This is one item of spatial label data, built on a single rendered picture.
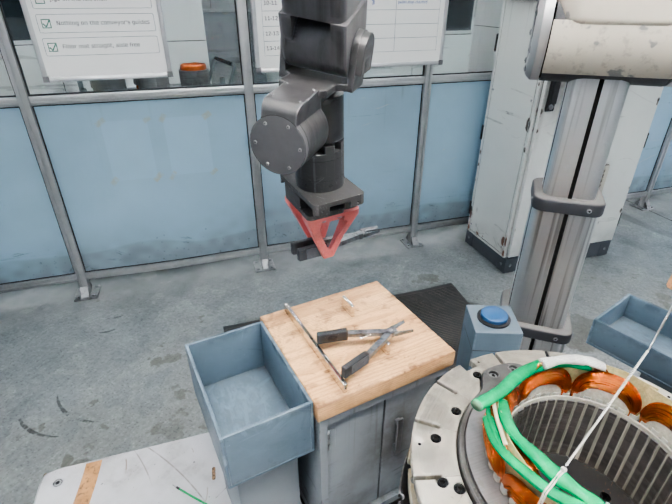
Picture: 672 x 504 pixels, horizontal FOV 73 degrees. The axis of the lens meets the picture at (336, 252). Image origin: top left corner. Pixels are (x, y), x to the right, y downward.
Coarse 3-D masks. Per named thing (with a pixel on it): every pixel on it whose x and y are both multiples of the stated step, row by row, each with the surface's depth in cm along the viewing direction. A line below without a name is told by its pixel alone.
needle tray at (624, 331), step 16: (624, 304) 70; (640, 304) 69; (608, 320) 68; (624, 320) 71; (640, 320) 70; (656, 320) 68; (592, 336) 66; (608, 336) 64; (624, 336) 62; (640, 336) 68; (608, 352) 65; (624, 352) 63; (640, 352) 61; (656, 352) 59; (640, 368) 61; (656, 368) 60; (656, 384) 62
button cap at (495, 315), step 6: (486, 306) 71; (492, 306) 71; (486, 312) 69; (492, 312) 69; (498, 312) 69; (504, 312) 69; (486, 318) 68; (492, 318) 68; (498, 318) 68; (504, 318) 68; (498, 324) 68
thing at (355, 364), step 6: (360, 354) 54; (366, 354) 54; (354, 360) 53; (360, 360) 53; (366, 360) 54; (342, 366) 52; (348, 366) 52; (354, 366) 53; (360, 366) 54; (342, 372) 53; (348, 372) 53; (354, 372) 53
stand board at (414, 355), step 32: (352, 288) 71; (384, 288) 71; (288, 320) 64; (320, 320) 64; (352, 320) 64; (384, 320) 64; (416, 320) 64; (288, 352) 59; (352, 352) 59; (416, 352) 59; (448, 352) 59; (320, 384) 54; (352, 384) 54; (384, 384) 55; (320, 416) 52
